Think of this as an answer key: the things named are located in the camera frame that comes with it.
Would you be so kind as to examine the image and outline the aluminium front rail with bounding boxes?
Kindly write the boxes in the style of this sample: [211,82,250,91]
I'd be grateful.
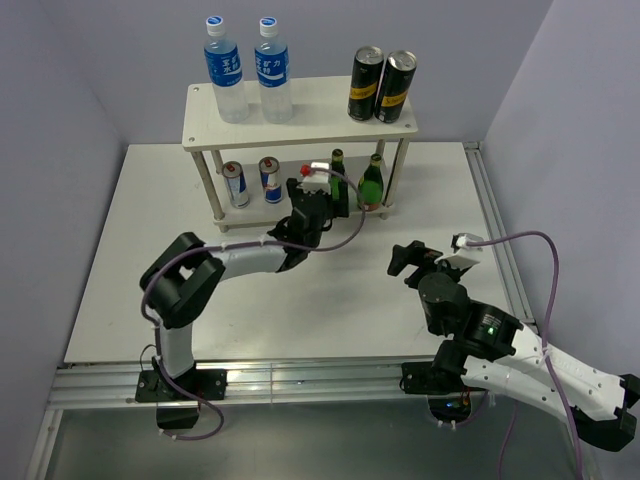
[45,356,431,410]

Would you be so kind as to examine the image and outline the silver energy can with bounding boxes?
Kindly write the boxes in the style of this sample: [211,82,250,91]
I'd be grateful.
[258,156,282,204]
[222,161,250,208]

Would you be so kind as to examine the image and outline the black tall can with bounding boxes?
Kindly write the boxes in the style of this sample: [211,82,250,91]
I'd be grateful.
[348,46,385,121]
[374,50,417,123]

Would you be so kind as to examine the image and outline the blue-label water bottle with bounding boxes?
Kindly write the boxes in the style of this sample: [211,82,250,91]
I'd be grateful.
[204,16,249,124]
[254,17,293,124]

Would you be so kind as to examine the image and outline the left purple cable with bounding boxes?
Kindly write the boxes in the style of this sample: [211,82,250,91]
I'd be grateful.
[141,167,367,441]

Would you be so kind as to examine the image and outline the green glass bottle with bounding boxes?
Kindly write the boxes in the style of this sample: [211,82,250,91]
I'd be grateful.
[358,153,384,212]
[331,148,349,192]

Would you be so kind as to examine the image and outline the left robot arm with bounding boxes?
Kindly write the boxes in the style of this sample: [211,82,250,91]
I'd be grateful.
[140,167,353,399]

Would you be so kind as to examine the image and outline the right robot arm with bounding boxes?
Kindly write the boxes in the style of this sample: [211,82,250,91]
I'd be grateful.
[387,234,639,452]

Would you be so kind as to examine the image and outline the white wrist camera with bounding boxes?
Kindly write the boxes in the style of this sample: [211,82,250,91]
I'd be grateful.
[435,233,484,271]
[300,162,331,194]

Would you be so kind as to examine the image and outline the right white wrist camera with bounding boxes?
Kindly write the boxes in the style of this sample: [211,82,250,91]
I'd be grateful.
[435,233,484,271]

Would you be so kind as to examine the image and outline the left black tall can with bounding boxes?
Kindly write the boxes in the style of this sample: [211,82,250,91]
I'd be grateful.
[348,46,385,121]

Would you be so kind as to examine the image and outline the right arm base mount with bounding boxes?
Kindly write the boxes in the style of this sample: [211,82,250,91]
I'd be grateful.
[399,361,489,429]

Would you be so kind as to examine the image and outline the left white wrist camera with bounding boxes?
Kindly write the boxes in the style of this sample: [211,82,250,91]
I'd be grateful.
[300,162,331,194]

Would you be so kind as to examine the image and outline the white two-tier shelf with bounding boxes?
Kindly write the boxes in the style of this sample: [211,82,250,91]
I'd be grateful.
[182,76,418,232]

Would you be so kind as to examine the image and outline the right black tall can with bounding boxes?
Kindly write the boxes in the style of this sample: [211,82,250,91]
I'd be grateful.
[374,50,417,123]

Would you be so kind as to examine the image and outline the aluminium side rail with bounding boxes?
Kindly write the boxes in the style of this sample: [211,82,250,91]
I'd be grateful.
[463,142,537,331]

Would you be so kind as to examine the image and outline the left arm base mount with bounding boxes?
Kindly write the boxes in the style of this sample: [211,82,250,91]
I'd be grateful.
[134,366,227,432]

